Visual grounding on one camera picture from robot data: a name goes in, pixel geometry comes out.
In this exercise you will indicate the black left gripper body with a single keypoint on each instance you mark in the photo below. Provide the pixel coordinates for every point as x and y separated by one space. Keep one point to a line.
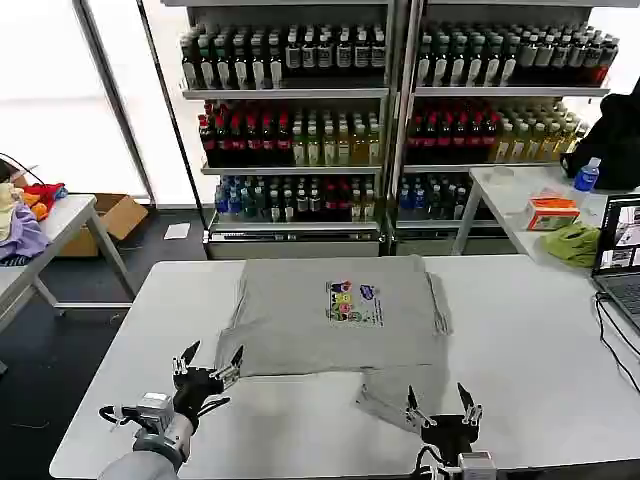
195 385

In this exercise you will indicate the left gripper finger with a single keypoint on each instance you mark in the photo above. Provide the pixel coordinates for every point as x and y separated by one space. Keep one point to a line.
184 359
231 369

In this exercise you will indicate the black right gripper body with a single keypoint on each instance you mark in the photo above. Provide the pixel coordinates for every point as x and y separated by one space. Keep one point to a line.
450 432

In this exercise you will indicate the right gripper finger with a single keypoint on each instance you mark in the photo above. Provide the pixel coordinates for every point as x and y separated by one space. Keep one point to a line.
415 407
467 402

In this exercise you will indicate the grey printed t-shirt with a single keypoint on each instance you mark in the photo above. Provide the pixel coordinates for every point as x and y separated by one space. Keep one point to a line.
325 350

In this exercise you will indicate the white paper sheet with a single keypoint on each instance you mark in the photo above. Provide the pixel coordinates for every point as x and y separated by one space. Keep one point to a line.
177 231

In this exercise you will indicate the brown cardboard box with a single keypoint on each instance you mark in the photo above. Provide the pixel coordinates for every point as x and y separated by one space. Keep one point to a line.
117 215

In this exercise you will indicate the grey side table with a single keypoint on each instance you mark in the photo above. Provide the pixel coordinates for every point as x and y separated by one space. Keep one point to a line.
65 215

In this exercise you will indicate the green cloth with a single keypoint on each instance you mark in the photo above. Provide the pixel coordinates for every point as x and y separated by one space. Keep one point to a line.
572 245

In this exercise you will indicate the purple cloth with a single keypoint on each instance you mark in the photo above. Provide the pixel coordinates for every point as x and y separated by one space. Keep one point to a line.
22 232

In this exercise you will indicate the orange tissue box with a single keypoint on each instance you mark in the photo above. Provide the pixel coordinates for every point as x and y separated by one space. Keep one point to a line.
552 215

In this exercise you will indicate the white desk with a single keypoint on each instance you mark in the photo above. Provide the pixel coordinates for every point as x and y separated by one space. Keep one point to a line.
510 200

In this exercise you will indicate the orange cloth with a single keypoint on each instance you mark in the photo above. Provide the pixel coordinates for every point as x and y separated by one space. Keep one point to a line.
36 206

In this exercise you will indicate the red cloth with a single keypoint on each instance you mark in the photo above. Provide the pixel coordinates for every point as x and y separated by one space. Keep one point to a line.
47 192

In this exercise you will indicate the grey laptop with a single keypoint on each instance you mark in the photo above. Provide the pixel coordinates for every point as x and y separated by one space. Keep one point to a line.
620 250

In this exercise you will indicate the cream cloth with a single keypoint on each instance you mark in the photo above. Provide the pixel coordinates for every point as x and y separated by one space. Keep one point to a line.
7 210

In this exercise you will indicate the shelf with bottles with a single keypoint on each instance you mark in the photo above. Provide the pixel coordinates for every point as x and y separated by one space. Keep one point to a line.
500 125
295 125

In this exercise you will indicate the blue water bottle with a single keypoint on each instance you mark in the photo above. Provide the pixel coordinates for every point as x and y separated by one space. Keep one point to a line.
586 177

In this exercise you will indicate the black slim pole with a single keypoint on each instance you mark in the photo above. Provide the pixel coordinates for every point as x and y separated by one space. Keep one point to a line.
167 100

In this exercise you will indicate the black bag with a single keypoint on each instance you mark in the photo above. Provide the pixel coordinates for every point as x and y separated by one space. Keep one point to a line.
612 145

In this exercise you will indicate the grey window frame post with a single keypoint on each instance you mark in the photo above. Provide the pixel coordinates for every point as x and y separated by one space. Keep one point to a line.
110 95

